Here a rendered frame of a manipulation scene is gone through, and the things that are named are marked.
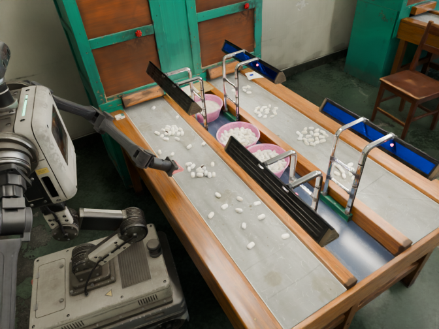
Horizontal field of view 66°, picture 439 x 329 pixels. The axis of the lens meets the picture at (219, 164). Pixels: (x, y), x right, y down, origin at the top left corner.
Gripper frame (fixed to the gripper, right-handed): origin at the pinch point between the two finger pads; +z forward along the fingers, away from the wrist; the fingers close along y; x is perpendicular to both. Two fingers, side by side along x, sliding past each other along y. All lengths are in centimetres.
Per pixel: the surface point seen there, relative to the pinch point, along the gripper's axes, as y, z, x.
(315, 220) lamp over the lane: -79, -5, -32
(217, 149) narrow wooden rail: 10.0, 24.3, -13.2
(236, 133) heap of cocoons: 20, 40, -24
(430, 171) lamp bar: -82, 38, -65
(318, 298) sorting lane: -88, 17, -4
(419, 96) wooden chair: 11, 192, -114
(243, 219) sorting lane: -40.1, 14.4, -1.8
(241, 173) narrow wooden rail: -14.6, 24.6, -13.5
